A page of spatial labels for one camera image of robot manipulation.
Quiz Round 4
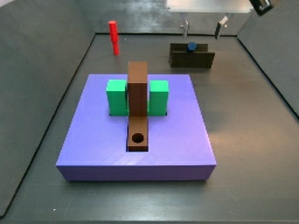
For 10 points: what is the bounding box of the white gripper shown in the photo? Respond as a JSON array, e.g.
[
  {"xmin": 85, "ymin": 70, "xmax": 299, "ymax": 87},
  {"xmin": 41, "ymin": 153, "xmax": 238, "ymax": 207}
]
[{"xmin": 165, "ymin": 0, "xmax": 253, "ymax": 39}]

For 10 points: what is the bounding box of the black angle bracket fixture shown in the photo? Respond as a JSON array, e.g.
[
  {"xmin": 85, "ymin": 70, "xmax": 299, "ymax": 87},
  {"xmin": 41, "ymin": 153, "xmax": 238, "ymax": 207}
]
[{"xmin": 168, "ymin": 43, "xmax": 214, "ymax": 68}]

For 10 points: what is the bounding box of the red stepped peg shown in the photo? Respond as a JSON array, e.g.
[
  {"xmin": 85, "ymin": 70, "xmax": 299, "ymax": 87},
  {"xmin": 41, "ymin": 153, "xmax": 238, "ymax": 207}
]
[{"xmin": 108, "ymin": 20, "xmax": 118, "ymax": 55}]

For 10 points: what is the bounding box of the purple base block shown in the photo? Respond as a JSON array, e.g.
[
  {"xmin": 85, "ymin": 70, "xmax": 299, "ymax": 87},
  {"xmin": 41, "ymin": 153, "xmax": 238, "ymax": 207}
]
[{"xmin": 56, "ymin": 74, "xmax": 216, "ymax": 181}]

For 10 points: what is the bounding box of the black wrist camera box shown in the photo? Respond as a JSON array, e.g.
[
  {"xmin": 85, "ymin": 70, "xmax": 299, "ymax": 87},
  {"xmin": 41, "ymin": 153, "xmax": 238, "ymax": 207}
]
[{"xmin": 248, "ymin": 0, "xmax": 272, "ymax": 16}]

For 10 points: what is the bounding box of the left green block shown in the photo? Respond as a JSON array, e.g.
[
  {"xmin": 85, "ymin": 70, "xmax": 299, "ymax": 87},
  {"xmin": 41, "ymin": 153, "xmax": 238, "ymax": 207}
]
[{"xmin": 106, "ymin": 80, "xmax": 128, "ymax": 116}]

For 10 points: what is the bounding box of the brown L-shaped block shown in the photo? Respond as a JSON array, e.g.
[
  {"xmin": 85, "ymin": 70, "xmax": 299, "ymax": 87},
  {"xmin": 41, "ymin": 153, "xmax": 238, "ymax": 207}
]
[{"xmin": 126, "ymin": 61, "xmax": 148, "ymax": 152}]

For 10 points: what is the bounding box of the right green block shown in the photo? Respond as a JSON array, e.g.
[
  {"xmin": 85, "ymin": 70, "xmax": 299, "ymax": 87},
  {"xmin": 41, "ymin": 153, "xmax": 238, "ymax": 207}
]
[{"xmin": 148, "ymin": 80, "xmax": 169, "ymax": 116}]

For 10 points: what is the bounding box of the green block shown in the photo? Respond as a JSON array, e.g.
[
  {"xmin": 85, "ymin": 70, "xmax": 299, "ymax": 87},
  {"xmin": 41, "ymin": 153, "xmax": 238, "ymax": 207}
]
[
  {"xmin": 148, "ymin": 80, "xmax": 169, "ymax": 116},
  {"xmin": 106, "ymin": 80, "xmax": 128, "ymax": 116}
]

